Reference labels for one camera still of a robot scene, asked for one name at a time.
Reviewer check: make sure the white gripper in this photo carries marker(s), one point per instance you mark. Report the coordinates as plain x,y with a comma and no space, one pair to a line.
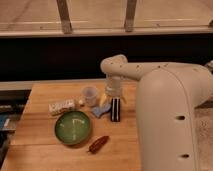
113,88

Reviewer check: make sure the red chili pepper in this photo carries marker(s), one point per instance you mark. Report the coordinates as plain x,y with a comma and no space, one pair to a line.
98,144

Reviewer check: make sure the right metal window post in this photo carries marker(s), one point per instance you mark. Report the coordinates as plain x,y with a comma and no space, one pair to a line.
130,15

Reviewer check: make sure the metal window post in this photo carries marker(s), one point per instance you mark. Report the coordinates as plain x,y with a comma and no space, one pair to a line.
130,15
64,16

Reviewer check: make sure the green ceramic bowl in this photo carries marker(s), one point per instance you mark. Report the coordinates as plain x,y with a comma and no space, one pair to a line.
72,128

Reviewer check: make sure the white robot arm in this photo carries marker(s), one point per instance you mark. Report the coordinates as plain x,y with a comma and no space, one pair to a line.
166,95

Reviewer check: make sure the left metal window post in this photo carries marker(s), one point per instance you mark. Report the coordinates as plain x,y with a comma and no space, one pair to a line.
64,16

